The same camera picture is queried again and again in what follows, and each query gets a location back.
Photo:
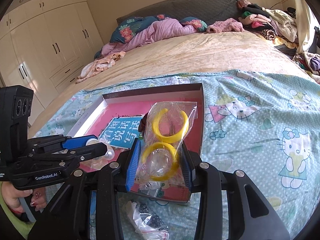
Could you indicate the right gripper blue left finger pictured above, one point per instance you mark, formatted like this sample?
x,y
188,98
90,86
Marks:
x,y
132,164

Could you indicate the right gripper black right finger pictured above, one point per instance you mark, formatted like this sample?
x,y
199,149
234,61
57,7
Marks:
x,y
202,177

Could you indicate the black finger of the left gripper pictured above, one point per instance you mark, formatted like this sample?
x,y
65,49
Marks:
x,y
85,153

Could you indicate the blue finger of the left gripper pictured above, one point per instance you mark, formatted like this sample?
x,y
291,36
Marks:
x,y
78,142

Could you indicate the brown leather strap watch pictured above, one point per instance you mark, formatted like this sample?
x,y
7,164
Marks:
x,y
142,125

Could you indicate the yellow bangles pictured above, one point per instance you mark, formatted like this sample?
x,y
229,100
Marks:
x,y
167,126

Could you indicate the plastic bag with beads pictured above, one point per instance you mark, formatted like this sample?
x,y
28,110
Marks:
x,y
146,222

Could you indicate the small crinkled plastic bag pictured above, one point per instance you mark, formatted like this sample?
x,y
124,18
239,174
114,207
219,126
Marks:
x,y
152,189

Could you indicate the person's left hand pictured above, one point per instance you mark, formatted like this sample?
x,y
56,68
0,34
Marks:
x,y
11,197

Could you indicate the pink Chinese book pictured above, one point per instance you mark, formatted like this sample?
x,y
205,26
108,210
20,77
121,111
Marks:
x,y
118,125

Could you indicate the peach clothes on bed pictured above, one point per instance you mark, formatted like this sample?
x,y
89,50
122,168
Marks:
x,y
97,66

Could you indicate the Hello Kitty blue blanket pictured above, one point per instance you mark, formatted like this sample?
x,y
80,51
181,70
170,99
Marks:
x,y
264,124

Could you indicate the grey cardboard box tray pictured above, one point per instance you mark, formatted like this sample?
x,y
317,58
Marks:
x,y
184,92

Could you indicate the cream wardrobe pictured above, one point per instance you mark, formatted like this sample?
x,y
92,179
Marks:
x,y
44,46

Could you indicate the floral dark blue pillow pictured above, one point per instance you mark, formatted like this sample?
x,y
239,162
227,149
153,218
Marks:
x,y
130,27

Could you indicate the beige bed cover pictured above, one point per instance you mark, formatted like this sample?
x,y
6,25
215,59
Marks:
x,y
195,53

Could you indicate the pink purple quilt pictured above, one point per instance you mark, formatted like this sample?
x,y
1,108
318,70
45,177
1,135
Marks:
x,y
157,31

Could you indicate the pink fuzzy garment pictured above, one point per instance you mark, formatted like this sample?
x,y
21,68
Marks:
x,y
229,25

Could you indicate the basket of clothes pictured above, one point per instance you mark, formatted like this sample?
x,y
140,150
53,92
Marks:
x,y
310,63

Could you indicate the pile of clothes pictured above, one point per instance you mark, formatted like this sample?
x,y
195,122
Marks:
x,y
268,23

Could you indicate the dark grey headboard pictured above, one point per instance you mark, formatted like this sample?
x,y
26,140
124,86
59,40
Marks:
x,y
209,11

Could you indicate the cream curtain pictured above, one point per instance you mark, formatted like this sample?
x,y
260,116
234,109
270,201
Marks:
x,y
306,22

